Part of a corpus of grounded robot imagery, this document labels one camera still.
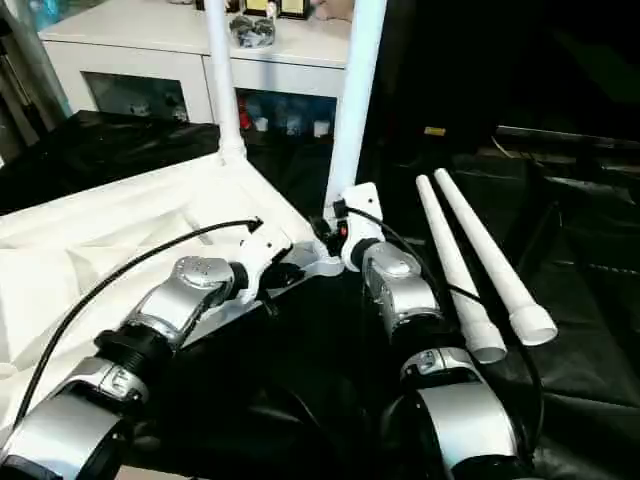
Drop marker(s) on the white plastic table leg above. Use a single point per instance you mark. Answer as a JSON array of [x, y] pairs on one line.
[[222, 80], [455, 265], [490, 250], [355, 100]]

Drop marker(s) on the white plastic table top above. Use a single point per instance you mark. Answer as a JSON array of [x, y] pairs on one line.
[[100, 250]]

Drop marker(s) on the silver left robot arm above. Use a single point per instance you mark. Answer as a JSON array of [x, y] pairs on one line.
[[170, 305]]

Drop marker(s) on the small yellow label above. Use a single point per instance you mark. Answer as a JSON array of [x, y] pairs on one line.
[[435, 131]]

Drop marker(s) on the dark crumpled bundle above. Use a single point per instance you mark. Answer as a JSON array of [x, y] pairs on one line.
[[252, 30]]

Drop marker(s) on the black plastic mat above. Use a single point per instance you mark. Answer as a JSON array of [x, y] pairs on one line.
[[590, 270]]

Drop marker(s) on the white cabinet with glass doors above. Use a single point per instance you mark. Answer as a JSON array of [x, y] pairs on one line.
[[130, 40]]

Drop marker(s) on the light blue plastic film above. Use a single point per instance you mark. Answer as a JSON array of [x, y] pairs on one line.
[[50, 8]]

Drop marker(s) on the black bench with silver rail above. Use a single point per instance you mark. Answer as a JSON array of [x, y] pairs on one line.
[[580, 150]]

